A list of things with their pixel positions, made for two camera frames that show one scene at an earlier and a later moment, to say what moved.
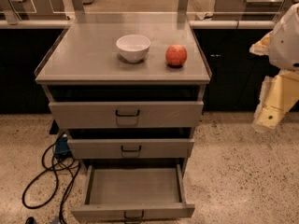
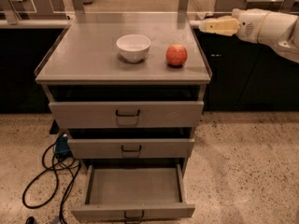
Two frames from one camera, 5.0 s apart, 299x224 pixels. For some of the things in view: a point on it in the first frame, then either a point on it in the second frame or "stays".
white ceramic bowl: [134, 48] stays
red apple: [176, 56] stays
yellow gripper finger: [262, 47] to [249, 24]
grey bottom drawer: [135, 194] stays
